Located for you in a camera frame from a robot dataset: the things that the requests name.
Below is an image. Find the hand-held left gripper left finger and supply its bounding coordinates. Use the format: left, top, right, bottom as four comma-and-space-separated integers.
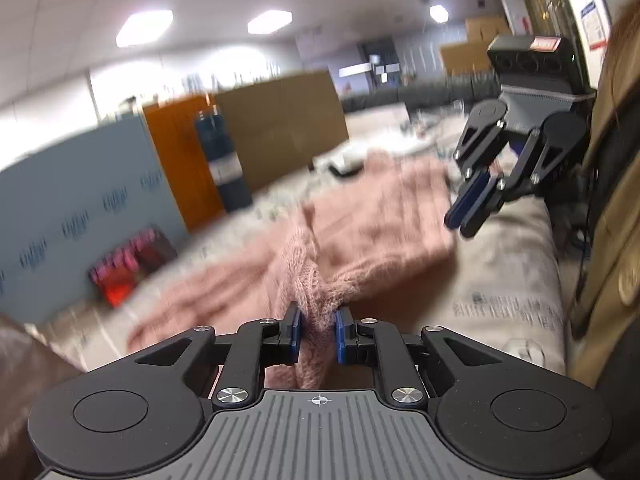
134, 302, 304, 409

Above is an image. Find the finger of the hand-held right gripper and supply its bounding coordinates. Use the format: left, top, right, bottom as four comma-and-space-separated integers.
444, 108, 511, 230
459, 128, 553, 240

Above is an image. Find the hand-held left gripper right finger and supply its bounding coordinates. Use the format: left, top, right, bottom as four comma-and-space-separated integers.
334, 306, 507, 409

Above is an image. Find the pink knitted sweater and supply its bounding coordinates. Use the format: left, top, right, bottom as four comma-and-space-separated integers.
126, 147, 459, 391

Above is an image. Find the newspaper print table cloth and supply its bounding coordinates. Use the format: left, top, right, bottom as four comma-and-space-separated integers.
25, 105, 568, 376

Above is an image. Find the brown cardboard box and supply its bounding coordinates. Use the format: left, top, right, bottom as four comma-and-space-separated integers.
465, 16, 513, 44
439, 41, 496, 77

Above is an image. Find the dark grey sofa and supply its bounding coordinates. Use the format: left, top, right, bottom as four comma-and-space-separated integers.
341, 71, 502, 115

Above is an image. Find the person's tan coat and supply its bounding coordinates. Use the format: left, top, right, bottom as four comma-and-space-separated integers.
564, 0, 640, 411

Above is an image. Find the red crate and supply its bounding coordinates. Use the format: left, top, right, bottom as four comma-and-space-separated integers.
88, 228, 179, 309

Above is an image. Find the dark blue cylinder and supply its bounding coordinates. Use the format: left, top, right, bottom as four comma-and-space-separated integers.
194, 106, 254, 214

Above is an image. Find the large brown cardboard sheet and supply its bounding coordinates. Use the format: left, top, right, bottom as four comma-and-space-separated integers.
214, 69, 350, 194

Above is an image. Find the orange wooden cabinet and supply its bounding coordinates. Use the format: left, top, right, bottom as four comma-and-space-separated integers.
142, 92, 227, 232

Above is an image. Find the grey-blue partition panel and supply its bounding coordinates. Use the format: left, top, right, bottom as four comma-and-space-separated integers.
0, 110, 190, 325

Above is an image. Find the wall poster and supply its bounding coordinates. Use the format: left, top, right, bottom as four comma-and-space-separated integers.
552, 0, 613, 52

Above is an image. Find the black cable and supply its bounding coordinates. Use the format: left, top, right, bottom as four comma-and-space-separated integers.
570, 170, 603, 311

